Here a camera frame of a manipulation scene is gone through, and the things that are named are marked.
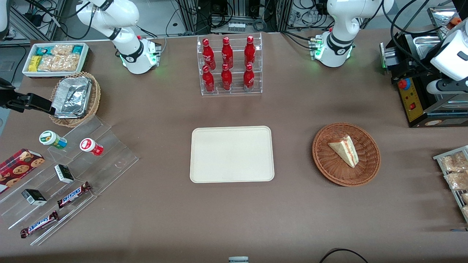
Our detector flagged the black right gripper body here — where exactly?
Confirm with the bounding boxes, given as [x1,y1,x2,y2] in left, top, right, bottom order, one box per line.
[0,77,28,112]

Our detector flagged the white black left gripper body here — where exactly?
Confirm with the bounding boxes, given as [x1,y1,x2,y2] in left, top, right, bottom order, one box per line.
[426,77,468,95]

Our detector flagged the triangular sandwich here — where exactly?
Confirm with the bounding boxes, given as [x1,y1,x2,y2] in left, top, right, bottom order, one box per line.
[328,135,358,169]

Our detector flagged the light wicker basket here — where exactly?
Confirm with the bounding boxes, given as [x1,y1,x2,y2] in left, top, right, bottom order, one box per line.
[49,72,101,128]

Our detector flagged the tray of packaged snacks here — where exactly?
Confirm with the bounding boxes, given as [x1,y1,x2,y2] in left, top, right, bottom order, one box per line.
[433,145,468,224]

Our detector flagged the round brown wicker basket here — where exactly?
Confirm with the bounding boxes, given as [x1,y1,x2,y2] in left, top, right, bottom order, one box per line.
[312,122,381,187]

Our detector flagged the beige rectangular serving tray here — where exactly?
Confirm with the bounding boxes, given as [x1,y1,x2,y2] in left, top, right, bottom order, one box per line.
[190,126,275,183]

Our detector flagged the black food warmer machine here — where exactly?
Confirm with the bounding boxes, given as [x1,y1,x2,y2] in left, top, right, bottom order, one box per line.
[380,0,468,128]

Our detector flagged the stacked aluminium foil trays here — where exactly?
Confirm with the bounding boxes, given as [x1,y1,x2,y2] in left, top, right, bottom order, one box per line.
[51,76,92,119]

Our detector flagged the white rectangular snack bin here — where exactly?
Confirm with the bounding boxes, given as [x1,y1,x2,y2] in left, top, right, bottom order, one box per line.
[22,42,90,79]

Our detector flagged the green lid snack cup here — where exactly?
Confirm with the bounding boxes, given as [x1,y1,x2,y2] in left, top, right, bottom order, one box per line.
[39,130,68,150]

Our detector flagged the large clear cracker bag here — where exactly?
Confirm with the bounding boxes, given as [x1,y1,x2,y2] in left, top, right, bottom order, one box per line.
[38,54,80,72]

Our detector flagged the steel food pan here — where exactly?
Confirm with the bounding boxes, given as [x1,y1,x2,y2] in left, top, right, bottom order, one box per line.
[412,35,449,68]

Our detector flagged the small clear cracker bag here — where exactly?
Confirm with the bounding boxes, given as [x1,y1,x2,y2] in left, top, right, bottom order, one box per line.
[51,44,74,56]

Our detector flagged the red lid snack cup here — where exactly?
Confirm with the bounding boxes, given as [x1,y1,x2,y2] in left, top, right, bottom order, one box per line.
[80,138,104,157]

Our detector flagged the red chocolate chip cookie box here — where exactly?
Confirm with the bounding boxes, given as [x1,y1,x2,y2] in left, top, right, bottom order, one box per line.
[0,148,46,194]

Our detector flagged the small black white box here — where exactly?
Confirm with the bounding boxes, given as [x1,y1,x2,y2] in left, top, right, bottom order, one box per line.
[21,188,48,206]
[54,164,75,184]

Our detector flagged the clear acrylic stepped stand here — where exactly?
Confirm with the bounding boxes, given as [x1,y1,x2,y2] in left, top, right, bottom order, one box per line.
[0,116,139,246]

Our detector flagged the Snickers chocolate bar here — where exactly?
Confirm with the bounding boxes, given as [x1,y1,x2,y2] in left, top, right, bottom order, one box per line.
[20,210,60,239]
[57,181,92,209]

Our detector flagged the red cola bottle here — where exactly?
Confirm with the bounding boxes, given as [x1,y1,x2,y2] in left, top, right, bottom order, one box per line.
[221,64,233,91]
[202,65,215,93]
[202,38,216,70]
[244,36,256,67]
[222,37,234,69]
[243,64,255,91]

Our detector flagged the clear acrylic bottle rack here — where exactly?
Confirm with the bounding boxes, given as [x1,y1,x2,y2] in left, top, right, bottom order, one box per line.
[197,33,263,96]

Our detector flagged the aluminium frame structure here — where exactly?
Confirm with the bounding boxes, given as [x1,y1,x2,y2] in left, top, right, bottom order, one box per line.
[0,0,67,47]

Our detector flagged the black looped cable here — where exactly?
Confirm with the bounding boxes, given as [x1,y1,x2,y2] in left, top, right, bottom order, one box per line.
[319,248,370,263]

